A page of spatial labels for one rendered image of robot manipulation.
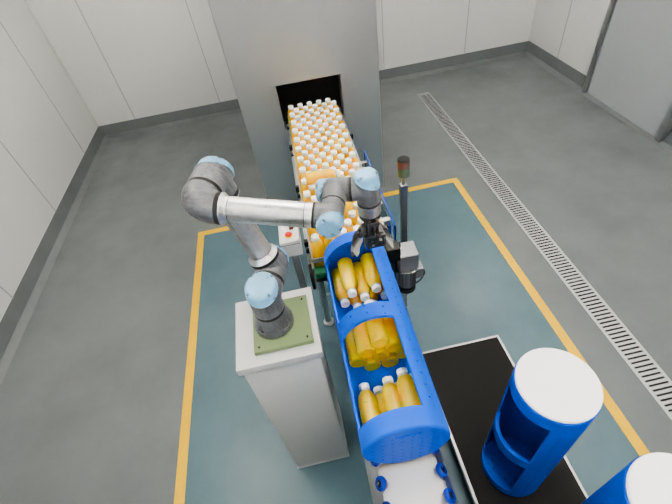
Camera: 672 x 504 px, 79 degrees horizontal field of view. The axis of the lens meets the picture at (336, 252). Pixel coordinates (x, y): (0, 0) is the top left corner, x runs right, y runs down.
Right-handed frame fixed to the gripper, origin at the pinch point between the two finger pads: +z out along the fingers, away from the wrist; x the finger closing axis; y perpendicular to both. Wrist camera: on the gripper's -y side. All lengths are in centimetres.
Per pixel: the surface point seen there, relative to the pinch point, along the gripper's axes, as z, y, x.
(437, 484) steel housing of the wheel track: 47, 65, 2
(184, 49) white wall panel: 52, -456, -125
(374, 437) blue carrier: 19, 56, -15
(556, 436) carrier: 47, 60, 47
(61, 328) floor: 137, -125, -232
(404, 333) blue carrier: 18.9, 24.3, 4.1
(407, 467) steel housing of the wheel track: 47, 58, -6
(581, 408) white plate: 36, 57, 54
